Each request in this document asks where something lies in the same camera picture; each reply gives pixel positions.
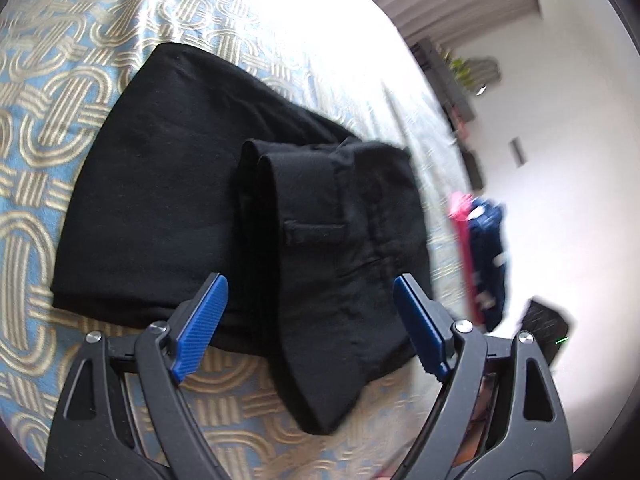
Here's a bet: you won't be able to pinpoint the black pants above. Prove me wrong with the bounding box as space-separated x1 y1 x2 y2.
51 44 432 434

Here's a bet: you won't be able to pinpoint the wavy table mirror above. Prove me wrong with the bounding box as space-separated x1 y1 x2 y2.
464 56 502 90

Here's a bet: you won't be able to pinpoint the wall switch panel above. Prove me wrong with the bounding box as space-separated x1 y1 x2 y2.
509 138 526 167

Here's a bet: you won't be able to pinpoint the grey drawer cabinet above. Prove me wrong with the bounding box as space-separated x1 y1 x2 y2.
461 151 485 193

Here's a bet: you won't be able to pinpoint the blue patterned bed cover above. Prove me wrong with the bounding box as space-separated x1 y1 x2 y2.
1 0 468 479

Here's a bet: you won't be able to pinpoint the black box with green light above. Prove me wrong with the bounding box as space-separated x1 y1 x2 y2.
521 298 572 365

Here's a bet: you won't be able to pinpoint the pink folded garment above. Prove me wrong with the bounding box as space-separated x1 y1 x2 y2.
448 191 484 326

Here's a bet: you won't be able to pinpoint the green bottles on table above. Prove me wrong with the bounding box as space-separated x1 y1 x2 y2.
447 52 474 89

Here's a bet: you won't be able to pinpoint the grey dressing table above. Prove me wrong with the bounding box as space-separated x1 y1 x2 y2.
410 39 475 124

